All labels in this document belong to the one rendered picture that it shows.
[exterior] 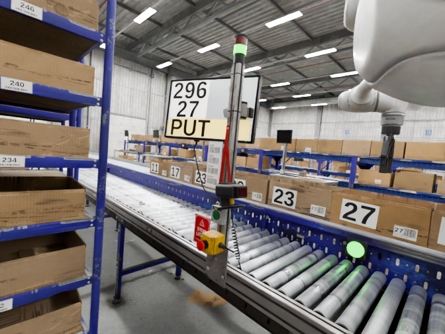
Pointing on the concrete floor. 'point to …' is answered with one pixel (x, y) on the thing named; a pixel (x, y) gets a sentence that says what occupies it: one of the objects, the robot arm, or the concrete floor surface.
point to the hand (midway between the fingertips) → (385, 168)
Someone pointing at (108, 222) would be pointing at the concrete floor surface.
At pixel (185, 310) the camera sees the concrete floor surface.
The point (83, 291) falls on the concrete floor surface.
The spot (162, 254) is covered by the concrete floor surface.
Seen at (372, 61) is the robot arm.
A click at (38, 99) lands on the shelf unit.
